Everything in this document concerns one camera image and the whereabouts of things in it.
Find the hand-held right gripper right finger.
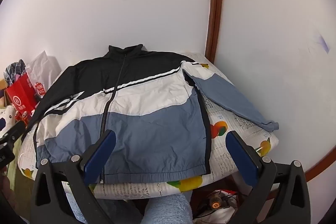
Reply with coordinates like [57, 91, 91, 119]
[225, 130, 311, 224]

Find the orange round device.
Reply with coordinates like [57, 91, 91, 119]
[207, 194, 224, 211]

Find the brown wooden door frame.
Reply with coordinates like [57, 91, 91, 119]
[205, 0, 224, 63]

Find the black white blue zip jacket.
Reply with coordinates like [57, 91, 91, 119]
[21, 43, 279, 185]

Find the green cloth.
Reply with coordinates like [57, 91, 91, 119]
[7, 138, 34, 211]

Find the brown cardboard box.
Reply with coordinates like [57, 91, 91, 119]
[0, 79, 11, 109]

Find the brown wooden baseboard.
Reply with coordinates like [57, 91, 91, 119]
[306, 157, 336, 184]

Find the fruit print lace tablecloth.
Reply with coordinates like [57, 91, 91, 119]
[17, 52, 279, 199]

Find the white plastic bag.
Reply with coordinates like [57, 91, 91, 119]
[25, 50, 63, 98]

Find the blue plaid cloth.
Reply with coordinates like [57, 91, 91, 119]
[3, 59, 27, 86]

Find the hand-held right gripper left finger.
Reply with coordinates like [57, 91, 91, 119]
[30, 130, 117, 224]

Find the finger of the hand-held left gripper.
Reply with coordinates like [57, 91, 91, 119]
[0, 120, 26, 144]

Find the white spotted plush toy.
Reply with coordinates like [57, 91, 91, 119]
[0, 105, 17, 133]

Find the red paper shopping bag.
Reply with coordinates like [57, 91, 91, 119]
[6, 73, 48, 119]

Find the light blue fleece clothing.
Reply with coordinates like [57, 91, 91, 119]
[140, 191, 193, 224]

